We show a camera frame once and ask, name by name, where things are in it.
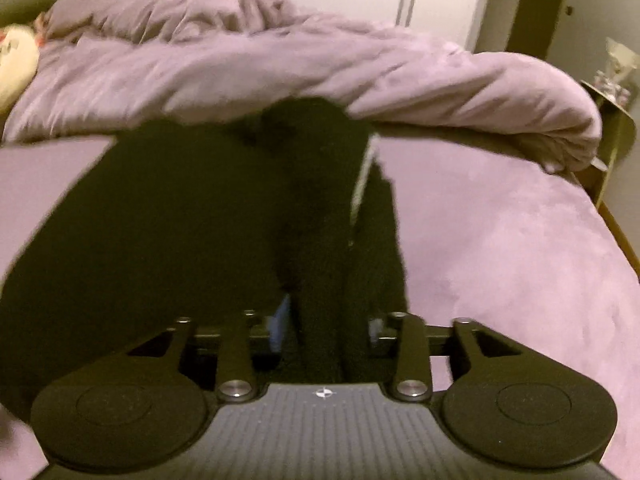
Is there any lilac duvet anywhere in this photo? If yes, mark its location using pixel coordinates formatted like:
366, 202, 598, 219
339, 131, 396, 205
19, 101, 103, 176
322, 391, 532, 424
2, 0, 604, 175

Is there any wooden bedside table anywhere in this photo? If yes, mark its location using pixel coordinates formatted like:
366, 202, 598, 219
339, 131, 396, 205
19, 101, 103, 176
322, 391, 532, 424
570, 79, 640, 281

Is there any lilac bed sheet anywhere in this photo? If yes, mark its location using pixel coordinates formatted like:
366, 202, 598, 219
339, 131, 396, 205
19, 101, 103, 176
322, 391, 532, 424
0, 132, 640, 480

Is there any white floral ornament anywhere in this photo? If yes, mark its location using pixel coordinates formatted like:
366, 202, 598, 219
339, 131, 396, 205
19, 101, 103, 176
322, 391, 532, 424
594, 36, 639, 102

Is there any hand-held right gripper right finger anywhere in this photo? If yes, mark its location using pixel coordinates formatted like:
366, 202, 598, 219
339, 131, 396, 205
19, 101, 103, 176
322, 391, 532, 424
367, 311, 517, 403

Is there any pale yellow pillow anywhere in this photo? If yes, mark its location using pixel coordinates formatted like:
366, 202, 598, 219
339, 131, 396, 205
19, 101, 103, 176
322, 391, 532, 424
0, 24, 41, 113

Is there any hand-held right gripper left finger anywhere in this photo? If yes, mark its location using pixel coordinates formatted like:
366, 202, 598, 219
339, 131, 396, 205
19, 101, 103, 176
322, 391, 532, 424
126, 309, 297, 404

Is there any black garment with white stripe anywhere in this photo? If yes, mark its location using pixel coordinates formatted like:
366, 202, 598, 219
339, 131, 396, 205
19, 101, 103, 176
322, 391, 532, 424
0, 95, 417, 423

